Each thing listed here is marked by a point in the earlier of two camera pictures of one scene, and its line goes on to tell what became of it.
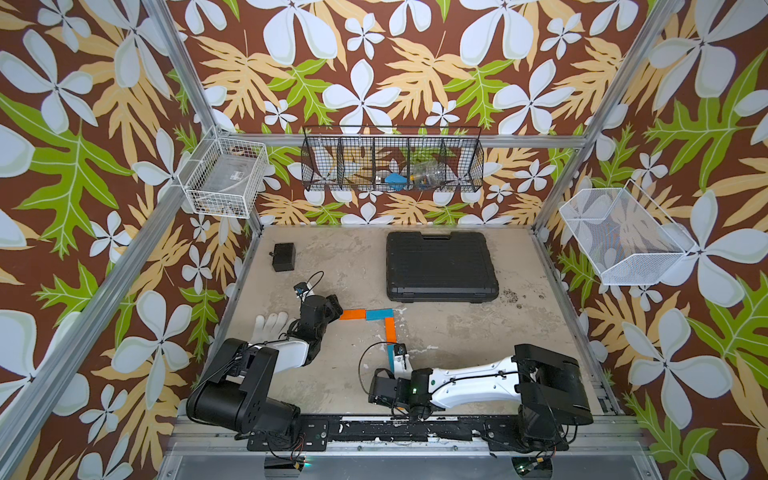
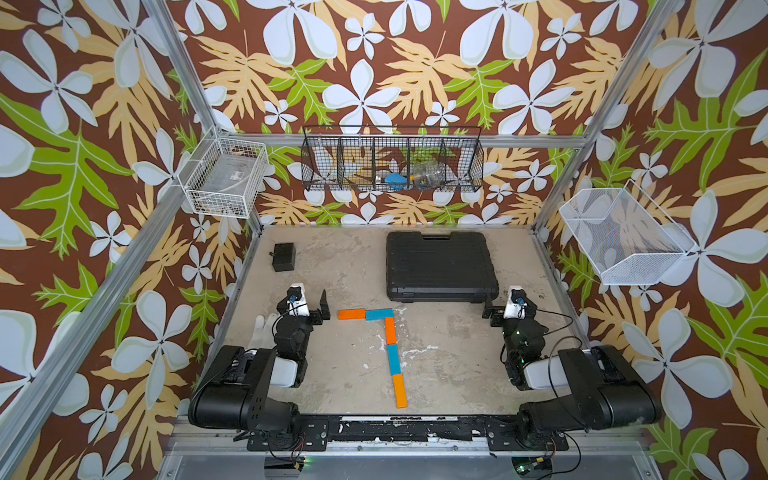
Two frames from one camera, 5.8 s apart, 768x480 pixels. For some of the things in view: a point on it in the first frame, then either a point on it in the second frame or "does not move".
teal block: x=391 y=357 does not move
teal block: x=380 y=314 does not move
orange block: x=390 y=330 does not move
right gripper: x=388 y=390 to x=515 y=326
